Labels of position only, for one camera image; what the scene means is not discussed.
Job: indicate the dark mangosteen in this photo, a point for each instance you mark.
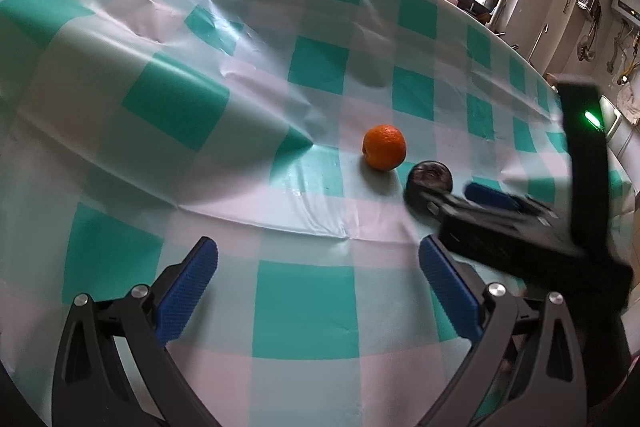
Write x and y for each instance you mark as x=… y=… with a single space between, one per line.
x=427 y=181

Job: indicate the white kettle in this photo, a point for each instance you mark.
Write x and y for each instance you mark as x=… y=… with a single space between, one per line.
x=611 y=117

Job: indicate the orange mandarin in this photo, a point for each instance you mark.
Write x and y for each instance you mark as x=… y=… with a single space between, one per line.
x=384 y=147

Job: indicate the teal white checkered tablecloth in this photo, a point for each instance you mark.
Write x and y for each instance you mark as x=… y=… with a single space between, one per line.
x=132 y=128

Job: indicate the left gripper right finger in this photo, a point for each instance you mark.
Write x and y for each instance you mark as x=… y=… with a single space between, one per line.
x=524 y=367

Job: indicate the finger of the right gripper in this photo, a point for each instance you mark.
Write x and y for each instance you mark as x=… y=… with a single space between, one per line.
x=490 y=197
x=444 y=207

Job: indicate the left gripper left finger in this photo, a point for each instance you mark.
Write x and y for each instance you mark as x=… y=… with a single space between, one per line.
x=90 y=385

